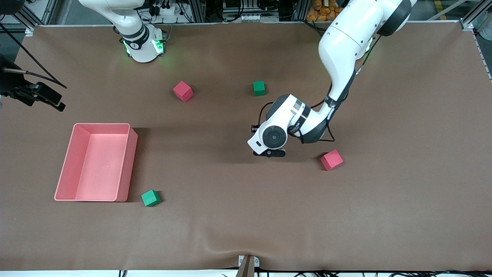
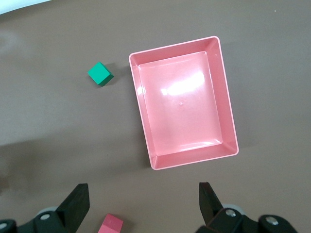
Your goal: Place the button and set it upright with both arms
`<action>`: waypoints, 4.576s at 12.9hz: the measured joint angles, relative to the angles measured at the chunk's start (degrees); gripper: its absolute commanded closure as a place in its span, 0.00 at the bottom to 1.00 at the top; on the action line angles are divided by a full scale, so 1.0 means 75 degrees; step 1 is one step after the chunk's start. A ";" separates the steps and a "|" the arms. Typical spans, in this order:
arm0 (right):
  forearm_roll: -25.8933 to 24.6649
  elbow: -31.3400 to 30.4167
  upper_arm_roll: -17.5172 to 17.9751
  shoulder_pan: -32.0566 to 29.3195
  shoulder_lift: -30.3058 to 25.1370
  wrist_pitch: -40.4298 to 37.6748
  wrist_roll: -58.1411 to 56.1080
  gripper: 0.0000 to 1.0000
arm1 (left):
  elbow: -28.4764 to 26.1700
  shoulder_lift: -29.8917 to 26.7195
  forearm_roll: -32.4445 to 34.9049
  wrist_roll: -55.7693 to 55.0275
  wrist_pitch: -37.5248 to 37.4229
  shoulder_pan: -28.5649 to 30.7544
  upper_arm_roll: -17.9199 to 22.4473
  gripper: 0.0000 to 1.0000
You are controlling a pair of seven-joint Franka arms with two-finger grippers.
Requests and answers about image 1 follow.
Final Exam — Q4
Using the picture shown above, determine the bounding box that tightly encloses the pink plastic tray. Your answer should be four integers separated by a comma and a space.
54, 123, 138, 202

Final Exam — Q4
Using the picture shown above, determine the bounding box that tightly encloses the pink foam cube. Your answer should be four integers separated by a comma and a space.
173, 81, 194, 103
320, 149, 344, 171

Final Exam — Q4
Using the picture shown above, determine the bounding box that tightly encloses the white power strip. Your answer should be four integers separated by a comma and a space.
153, 3, 181, 17

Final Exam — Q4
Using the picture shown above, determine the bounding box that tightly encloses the brown table mat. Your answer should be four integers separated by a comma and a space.
0, 21, 492, 272

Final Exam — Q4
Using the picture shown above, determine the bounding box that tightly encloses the bag of orange items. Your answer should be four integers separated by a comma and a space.
306, 0, 341, 22

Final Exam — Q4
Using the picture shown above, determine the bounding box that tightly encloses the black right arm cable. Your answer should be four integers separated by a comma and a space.
0, 23, 66, 89

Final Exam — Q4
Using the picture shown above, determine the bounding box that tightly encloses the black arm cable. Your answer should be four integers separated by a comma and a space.
252, 35, 379, 145
0, 23, 66, 89

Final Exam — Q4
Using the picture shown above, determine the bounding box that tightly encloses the aluminium corner frame profile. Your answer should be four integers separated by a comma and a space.
459, 0, 492, 31
13, 7, 39, 37

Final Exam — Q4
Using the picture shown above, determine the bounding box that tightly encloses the aluminium frame post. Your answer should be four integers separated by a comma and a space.
188, 0, 207, 23
293, 0, 308, 22

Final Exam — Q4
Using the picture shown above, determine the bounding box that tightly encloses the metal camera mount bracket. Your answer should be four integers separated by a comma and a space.
238, 255, 260, 277

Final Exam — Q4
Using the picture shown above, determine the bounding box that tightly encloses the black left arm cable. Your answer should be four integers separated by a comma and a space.
252, 35, 379, 145

